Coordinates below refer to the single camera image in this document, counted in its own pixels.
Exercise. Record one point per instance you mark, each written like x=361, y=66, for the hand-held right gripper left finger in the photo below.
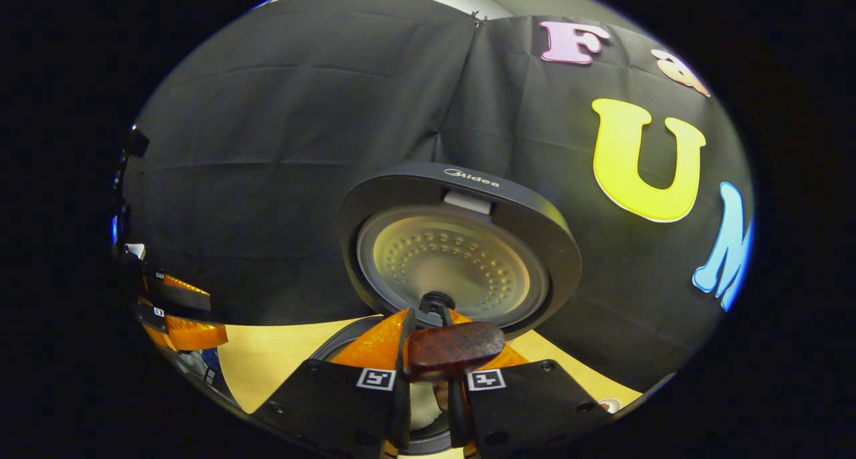
x=334, y=405

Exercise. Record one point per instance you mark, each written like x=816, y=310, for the dark wooden spoon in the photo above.
x=455, y=348

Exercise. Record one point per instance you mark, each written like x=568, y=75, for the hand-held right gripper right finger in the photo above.
x=528, y=405

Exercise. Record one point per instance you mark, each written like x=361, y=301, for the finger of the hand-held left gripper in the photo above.
x=194, y=335
x=180, y=293

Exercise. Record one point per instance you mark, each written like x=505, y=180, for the grey silver rice cooker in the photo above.
x=528, y=231

